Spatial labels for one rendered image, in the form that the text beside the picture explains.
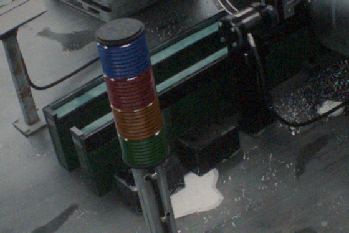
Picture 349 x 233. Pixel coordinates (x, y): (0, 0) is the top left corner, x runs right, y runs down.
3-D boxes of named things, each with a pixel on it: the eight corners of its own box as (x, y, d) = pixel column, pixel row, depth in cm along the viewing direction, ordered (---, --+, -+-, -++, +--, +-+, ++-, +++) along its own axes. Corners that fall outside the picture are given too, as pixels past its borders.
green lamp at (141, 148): (149, 134, 101) (144, 106, 98) (177, 152, 97) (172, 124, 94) (114, 155, 98) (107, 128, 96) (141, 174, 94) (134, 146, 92)
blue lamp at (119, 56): (131, 48, 93) (125, 17, 91) (161, 63, 89) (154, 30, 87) (93, 69, 91) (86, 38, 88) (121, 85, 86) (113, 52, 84)
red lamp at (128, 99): (138, 78, 96) (131, 48, 93) (167, 94, 92) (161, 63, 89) (100, 99, 93) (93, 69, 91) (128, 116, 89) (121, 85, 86)
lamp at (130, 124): (144, 106, 98) (138, 78, 96) (172, 124, 94) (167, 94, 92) (107, 128, 96) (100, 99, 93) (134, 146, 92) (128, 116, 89)
